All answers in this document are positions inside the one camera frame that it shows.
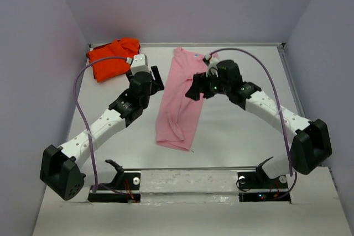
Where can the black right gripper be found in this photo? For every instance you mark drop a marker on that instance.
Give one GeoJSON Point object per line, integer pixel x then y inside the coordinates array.
{"type": "Point", "coordinates": [200, 79]}

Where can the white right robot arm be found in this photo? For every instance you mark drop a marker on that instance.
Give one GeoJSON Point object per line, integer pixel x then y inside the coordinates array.
{"type": "Point", "coordinates": [309, 140]}

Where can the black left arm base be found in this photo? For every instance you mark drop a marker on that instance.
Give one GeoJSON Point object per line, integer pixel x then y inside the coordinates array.
{"type": "Point", "coordinates": [125, 190]}

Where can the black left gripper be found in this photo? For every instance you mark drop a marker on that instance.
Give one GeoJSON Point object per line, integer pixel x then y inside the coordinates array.
{"type": "Point", "coordinates": [156, 84]}

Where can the orange t shirt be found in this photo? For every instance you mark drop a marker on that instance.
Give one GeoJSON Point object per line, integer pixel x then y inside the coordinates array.
{"type": "Point", "coordinates": [110, 59]}

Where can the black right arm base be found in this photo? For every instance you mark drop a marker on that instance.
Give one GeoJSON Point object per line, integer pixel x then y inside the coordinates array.
{"type": "Point", "coordinates": [253, 190]}

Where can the pink t shirt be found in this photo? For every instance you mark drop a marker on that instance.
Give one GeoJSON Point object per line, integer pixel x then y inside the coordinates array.
{"type": "Point", "coordinates": [178, 115]}

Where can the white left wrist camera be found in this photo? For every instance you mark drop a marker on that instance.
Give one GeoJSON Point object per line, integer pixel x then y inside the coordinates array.
{"type": "Point", "coordinates": [138, 63]}

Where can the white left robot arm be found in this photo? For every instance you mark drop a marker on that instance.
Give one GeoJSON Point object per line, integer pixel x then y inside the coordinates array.
{"type": "Point", "coordinates": [61, 166]}

